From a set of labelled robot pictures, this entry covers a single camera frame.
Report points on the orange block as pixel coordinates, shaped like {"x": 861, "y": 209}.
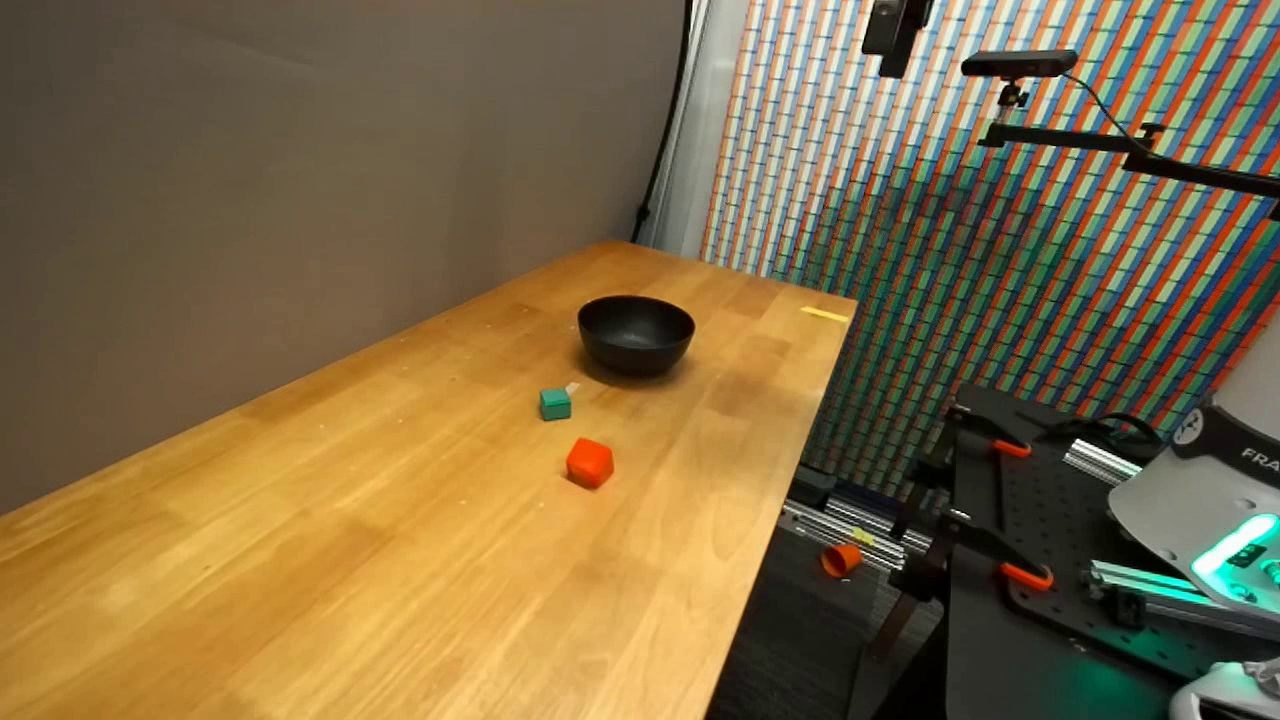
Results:
{"x": 590, "y": 463}

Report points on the black stereo camera bar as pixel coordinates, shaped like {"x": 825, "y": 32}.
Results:
{"x": 1023, "y": 61}

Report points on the green block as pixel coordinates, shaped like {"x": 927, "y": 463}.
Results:
{"x": 552, "y": 406}

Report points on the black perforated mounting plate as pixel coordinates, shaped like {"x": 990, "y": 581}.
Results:
{"x": 1034, "y": 643}

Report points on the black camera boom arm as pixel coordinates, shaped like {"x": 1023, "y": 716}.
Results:
{"x": 1134, "y": 144}

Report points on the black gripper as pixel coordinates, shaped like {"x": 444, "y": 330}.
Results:
{"x": 899, "y": 23}

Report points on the orange round clamp knob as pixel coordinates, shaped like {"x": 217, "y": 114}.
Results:
{"x": 842, "y": 559}

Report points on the aluminium extrusion rail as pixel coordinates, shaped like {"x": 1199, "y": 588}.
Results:
{"x": 1175, "y": 592}
{"x": 1104, "y": 463}

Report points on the black bowl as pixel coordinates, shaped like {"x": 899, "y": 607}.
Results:
{"x": 637, "y": 340}

